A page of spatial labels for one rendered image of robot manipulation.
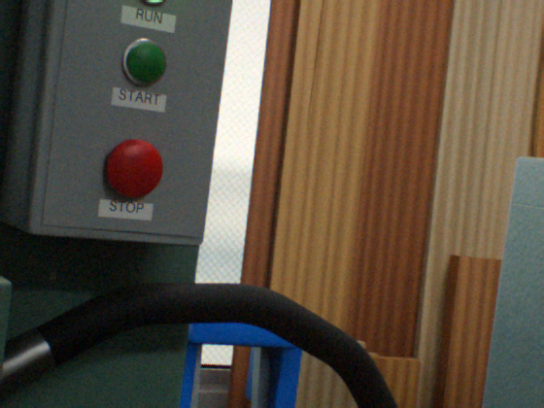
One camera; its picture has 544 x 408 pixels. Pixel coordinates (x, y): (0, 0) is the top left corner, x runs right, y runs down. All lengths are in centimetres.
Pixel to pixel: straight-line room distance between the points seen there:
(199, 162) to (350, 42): 151
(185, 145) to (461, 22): 169
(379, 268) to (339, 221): 15
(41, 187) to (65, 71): 6
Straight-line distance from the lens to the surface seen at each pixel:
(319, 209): 200
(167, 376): 63
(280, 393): 141
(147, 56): 52
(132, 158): 52
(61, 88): 51
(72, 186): 52
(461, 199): 217
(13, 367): 54
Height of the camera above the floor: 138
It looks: 3 degrees down
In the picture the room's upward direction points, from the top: 7 degrees clockwise
